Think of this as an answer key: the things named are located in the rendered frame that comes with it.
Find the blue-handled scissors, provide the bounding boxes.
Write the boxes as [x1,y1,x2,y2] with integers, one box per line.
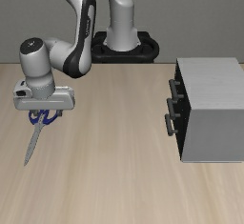
[23,109,60,167]

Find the grey cabinet with drawers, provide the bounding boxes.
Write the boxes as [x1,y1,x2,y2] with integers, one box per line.
[164,57,244,164]

